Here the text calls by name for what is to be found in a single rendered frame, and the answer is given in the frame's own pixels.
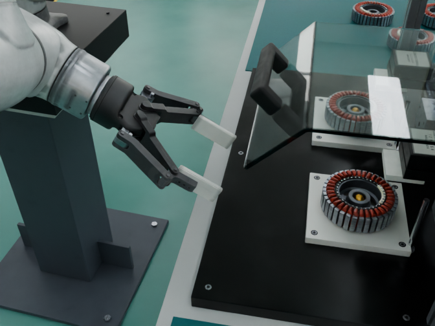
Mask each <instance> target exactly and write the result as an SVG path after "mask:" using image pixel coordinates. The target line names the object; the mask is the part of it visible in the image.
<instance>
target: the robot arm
mask: <svg viewBox="0 0 435 326"><path fill-rule="evenodd" d="M68 21H69V20H68V17H67V15H66V14H60V13H51V12H49V11H48V8H47V4H46V0H0V112H1V111H4V110H6V109H8V108H10V107H12V106H14V105H16V104H17V103H19V102H20V101H22V100H23V99H25V98H26V97H29V98H30V97H33V96H37V97H39V98H42V99H44V100H46V101H48V102H50V103H51V104H52V105H56V106H57V107H59V108H61V109H63V110H64V111H67V112H68V113H70V114H72V115H73V116H75V117H77V118H79V119H82V118H84V117H85V116H86V114H87V113H88V114H89V117H90V120H92V121H94V122H96V123H98V124H99V125H101V126H103V127H105V128H106V129H111V128H112V127H114V128H116V129H117V130H118V133H117V135H116V137H115V138H114V140H113V141H112V145H113V146H114V147H115V148H117V149H119V150H120V151H122V152H123V153H125V154H126V155H127V156H128V157H129V158H130V159H131V160H132V161H133V162H134V163H135V164H136V165H137V167H138V168H139V169H140V170H141V171H142V172H143V173H144V174H145V175H146V176H147V177H148V178H149V179H150V180H151V181H152V182H153V183H154V184H155V185H156V186H157V187H158V188H159V189H161V190H162V189H164V188H165V186H169V185H170V183H174V184H176V185H178V186H179V187H181V188H183V189H185V190H186V191H189V192H194V193H196V194H198V195H200V196H202V197H203V198H205V199H207V200H209V201H210V202H213V201H214V200H215V199H216V197H217V196H218V195H219V194H220V193H221V192H222V190H223V188H222V187H220V186H218V185H217V184H214V183H213V182H211V181H209V180H208V179H206V178H204V177H202V176H200V175H198V174H197V173H195V172H193V171H192V170H190V169H188V168H186V167H184V166H183V165H180V166H179V168H178V167H177V166H176V165H175V163H174V162H173V160H172V159H171V157H170V156H169V154H168V153H167V152H166V150H165V148H163V146H162V144H161V143H160V142H159V140H158V139H157V137H156V132H155V130H154V129H155V127H156V124H159V123H161V122H163V123H173V124H193V126H192V129H193V130H194V131H197V132H198V133H200V134H201V135H203V136H205V137H207V138H208V139H210V140H212V141H213V142H215V143H217V144H219V145H220V146H222V147H224V148H225V149H228V148H229V147H230V145H231V144H232V143H233V141H235V139H236V135H234V134H233V133H231V132H230V131H227V130H226V129H224V128H222V127H221V126H219V125H217V124H216V123H215V122H213V121H211V120H209V119H208V118H207V117H205V116H203V115H202V114H201V113H202V112H203V108H202V107H200V104H199V103H198V102H196V101H193V100H189V99H186V98H182V97H180V96H176V95H172V94H168V93H166V92H162V91H158V90H157V89H154V88H153V87H151V86H149V85H145V86H144V88H143V90H142V92H141V93H140V95H138V94H135V93H134V92H133V91H134V86H133V85H132V84H130V83H128V82H127V81H125V80H123V79H122V78H120V77H118V76H116V75H115V76H112V77H110V76H109V74H110V72H111V67H110V66H109V65H107V64H106V63H104V62H102V61H100V60H99V59H97V58H95V57H94V56H92V55H90V54H88V53H87V52H86V51H85V50H83V49H80V48H78V47H77V46H76V45H74V44H73V43H71V42H70V41H69V40H68V39H67V38H66V37H65V36H64V35H63V34H62V33H61V32H60V31H59V30H57V28H58V27H60V26H61V25H63V24H65V23H67V22H68ZM188 107H190V108H189V109H188ZM160 177H161V178H160Z"/></svg>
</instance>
